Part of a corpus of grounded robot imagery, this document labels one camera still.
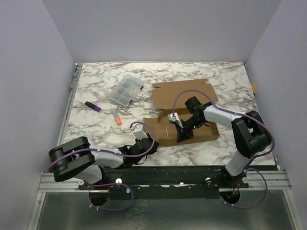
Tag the purple black highlighter marker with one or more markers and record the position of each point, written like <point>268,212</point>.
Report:
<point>93,106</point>

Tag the aluminium side rail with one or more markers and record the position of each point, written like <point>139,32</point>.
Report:
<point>67,113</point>

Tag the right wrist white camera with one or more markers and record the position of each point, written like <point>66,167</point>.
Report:
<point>173,118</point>

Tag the black metal base rail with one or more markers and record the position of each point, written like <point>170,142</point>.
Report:
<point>104,190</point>

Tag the brown cardboard box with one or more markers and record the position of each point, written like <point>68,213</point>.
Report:
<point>164,95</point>

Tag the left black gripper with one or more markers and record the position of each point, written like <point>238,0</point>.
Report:
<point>154,149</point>

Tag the orange capped marker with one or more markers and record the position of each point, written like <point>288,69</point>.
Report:
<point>116,116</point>

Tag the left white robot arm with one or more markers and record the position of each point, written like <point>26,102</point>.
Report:
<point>77,159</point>

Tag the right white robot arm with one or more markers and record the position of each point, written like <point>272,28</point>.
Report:
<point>250,134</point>

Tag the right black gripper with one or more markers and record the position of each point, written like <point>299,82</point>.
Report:
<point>182,127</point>

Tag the clear plastic screw organizer box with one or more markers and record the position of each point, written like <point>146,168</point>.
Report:
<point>126,90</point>

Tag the aluminium front extrusion rail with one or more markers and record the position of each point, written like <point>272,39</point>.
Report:
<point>273,180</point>

